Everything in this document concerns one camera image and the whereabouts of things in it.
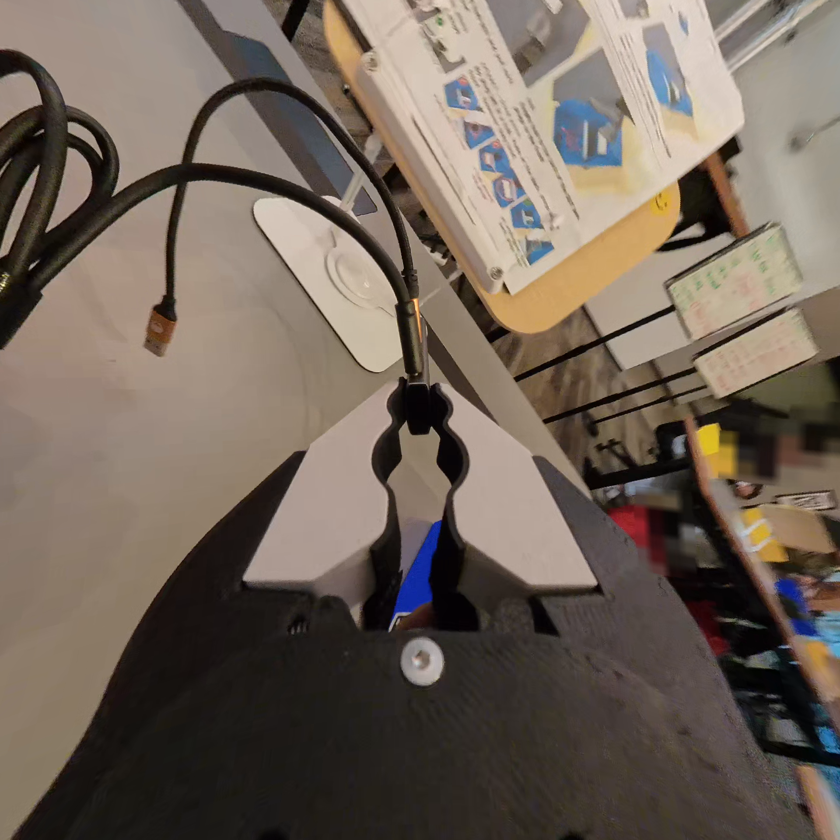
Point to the wooden desk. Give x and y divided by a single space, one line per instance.
817 800

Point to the whiteboard with green heading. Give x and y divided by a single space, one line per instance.
735 282

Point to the white document stand with instructions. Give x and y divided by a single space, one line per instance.
558 98

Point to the white stand with acrylic arms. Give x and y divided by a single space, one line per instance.
295 243

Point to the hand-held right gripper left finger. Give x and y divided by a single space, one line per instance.
328 518

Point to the small whiteboard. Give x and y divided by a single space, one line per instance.
761 358

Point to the large blue plastic bin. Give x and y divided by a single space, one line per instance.
417 571

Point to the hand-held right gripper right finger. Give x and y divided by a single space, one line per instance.
518 518

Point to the small blue bin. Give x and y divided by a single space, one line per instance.
794 604

